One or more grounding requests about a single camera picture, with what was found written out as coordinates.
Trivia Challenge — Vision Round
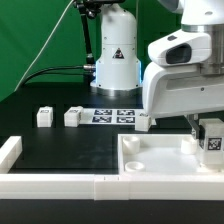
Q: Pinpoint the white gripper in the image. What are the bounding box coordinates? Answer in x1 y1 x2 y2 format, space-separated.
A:
142 62 224 142

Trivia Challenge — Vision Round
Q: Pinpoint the white square tabletop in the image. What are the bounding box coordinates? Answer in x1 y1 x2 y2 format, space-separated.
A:
118 134 224 175

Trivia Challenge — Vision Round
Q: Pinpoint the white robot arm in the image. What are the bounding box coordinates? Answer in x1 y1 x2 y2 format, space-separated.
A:
91 0 224 119

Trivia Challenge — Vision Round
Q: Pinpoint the apriltag marker sheet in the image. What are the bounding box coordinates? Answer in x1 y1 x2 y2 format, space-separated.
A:
79 108 148 127

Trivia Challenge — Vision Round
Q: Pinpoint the white u-shaped obstacle fence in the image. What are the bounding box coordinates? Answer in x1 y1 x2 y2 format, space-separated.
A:
0 136 224 200

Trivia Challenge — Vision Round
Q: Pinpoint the black cable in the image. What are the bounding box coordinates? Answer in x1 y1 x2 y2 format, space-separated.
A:
20 65 98 88

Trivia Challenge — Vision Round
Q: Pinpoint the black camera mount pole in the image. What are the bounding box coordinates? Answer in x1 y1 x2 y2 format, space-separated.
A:
73 0 125 64

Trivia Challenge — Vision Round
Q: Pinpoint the white cable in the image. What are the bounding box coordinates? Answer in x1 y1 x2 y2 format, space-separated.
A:
13 0 75 93

